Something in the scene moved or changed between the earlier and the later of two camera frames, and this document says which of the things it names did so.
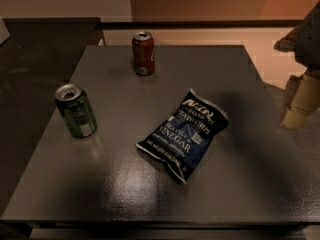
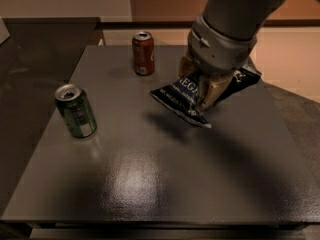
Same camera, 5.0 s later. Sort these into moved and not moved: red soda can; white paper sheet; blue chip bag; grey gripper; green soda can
Moved: grey gripper; blue chip bag
Not moved: green soda can; white paper sheet; red soda can
